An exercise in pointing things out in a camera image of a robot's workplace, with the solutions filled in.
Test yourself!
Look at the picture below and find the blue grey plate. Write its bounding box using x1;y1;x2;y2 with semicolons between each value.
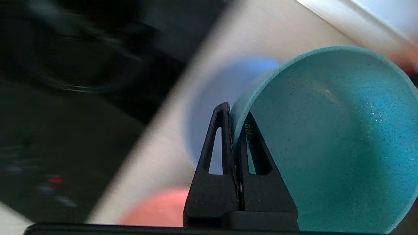
184;56;284;167

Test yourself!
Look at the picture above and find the pink plate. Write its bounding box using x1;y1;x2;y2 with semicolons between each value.
118;188;190;227

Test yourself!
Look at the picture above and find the black glass cooktop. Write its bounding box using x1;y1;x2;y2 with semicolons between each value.
0;0;231;226

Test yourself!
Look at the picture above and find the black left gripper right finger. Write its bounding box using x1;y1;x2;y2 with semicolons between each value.
238;112;299;229

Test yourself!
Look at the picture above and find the teal bowl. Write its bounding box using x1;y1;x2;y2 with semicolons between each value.
229;46;418;234

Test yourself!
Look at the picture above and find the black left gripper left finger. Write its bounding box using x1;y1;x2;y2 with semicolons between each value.
182;102;239;228

